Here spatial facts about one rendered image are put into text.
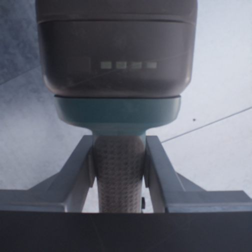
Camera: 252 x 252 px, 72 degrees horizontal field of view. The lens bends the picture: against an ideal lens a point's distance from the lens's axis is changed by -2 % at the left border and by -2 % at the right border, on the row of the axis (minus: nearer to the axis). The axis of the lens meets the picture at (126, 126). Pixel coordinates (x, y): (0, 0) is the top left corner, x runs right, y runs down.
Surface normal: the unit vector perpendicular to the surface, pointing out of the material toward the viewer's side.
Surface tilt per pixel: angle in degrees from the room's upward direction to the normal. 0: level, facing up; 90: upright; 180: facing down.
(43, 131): 90
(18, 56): 90
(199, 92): 90
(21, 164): 90
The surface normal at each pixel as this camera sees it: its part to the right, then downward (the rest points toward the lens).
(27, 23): 0.00, 0.29
